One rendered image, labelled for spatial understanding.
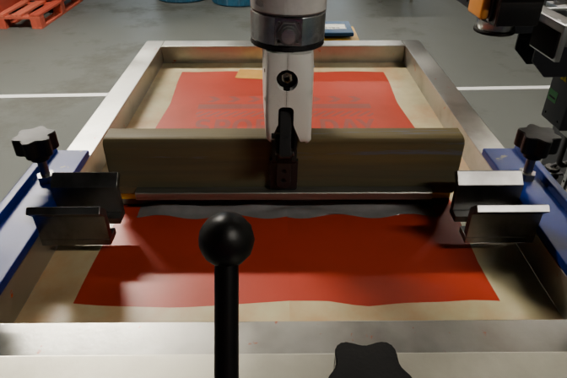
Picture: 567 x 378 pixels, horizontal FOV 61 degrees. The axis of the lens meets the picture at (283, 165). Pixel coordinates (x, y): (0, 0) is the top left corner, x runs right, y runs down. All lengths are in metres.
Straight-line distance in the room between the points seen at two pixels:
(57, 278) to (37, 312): 0.04
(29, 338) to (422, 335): 0.31
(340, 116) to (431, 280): 0.38
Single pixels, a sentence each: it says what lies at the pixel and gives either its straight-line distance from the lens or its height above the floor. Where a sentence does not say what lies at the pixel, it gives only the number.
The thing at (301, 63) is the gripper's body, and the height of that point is 1.15.
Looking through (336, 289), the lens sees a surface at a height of 0.95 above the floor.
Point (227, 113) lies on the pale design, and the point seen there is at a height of 0.95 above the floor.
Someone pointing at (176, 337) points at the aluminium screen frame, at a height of 0.99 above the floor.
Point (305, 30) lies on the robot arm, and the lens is 0.47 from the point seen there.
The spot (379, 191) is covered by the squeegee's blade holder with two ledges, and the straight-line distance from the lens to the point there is 0.57.
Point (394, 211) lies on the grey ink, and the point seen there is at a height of 0.96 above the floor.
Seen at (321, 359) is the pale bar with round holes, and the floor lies 1.04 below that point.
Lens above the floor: 1.31
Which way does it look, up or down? 32 degrees down
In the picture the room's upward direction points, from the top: straight up
